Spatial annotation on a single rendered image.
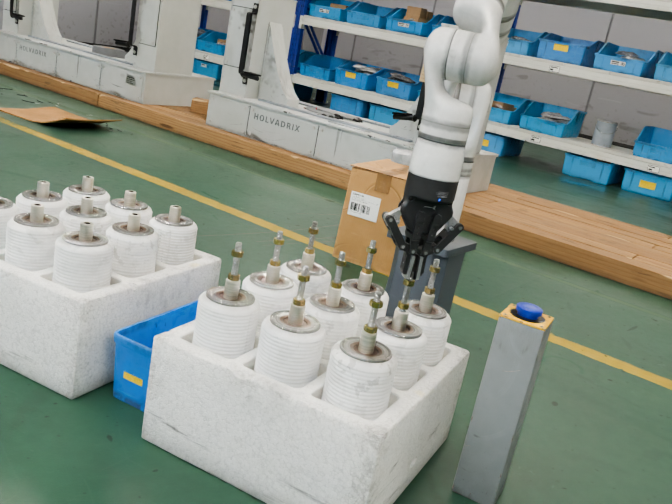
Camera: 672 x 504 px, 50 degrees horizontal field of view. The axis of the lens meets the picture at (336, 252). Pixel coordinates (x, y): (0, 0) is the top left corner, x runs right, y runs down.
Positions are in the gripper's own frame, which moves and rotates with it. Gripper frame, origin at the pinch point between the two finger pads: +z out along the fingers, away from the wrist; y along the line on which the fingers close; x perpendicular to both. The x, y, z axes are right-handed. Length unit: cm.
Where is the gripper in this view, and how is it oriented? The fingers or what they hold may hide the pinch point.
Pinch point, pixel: (412, 265)
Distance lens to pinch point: 109.6
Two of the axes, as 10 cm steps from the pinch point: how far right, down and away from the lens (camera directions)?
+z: -1.9, 9.4, 2.9
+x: -2.6, -3.3, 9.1
